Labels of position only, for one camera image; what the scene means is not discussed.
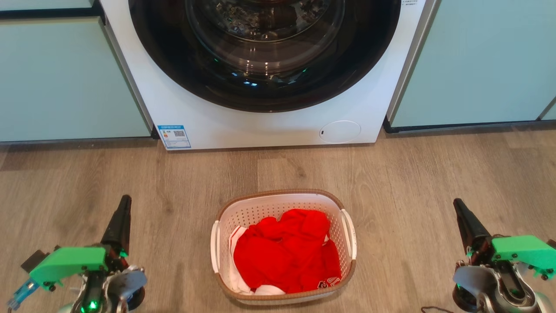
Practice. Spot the round white filter cover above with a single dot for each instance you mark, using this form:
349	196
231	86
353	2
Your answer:
341	131

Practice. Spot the dark round washing machine door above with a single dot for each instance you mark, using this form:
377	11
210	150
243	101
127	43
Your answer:
173	65

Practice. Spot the blue white energy label sticker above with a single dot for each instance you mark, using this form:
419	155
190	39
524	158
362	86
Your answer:
173	137

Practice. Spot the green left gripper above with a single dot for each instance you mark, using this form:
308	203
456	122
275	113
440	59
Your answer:
65	263

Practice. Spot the red garment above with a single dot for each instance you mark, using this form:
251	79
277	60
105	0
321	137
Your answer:
286	252

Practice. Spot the white front-load washing machine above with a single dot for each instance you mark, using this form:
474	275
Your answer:
278	126

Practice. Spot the white brown-rimmed laundry basket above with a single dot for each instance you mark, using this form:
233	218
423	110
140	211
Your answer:
260	208

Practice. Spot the pale green cabinet door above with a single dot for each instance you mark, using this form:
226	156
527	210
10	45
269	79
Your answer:
43	3
478	61
65	78

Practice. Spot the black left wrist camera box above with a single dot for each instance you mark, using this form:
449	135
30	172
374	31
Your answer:
34	261

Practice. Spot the black cabinet plinth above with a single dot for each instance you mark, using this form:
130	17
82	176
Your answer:
456	126

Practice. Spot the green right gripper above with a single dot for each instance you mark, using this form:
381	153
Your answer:
521	252

